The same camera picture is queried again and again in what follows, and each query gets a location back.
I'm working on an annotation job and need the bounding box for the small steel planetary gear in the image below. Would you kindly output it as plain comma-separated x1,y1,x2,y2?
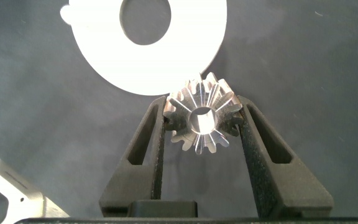
162,72,244,156

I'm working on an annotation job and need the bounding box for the round white carrier plate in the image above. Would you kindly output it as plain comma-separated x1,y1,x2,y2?
60,0,228,96

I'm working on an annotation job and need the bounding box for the silver boxy wrist camera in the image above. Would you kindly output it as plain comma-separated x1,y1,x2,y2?
0,155,70,224

